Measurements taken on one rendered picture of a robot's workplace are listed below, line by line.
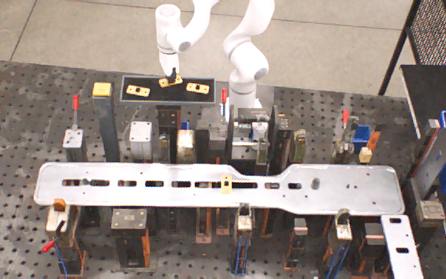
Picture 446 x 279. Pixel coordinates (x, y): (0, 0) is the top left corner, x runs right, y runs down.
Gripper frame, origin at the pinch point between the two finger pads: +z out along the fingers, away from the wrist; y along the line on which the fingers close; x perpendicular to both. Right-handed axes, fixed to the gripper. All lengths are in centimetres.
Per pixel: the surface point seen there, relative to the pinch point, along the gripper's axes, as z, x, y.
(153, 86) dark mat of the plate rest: 7.8, -5.7, -4.4
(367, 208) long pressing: 24, 55, 66
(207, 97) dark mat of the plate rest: 7.9, 12.5, 7.9
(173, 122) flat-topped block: 23.2, -0.3, 3.2
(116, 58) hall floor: 124, 5, -145
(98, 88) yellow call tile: 7.7, -26.2, -10.0
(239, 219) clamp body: 19, 7, 57
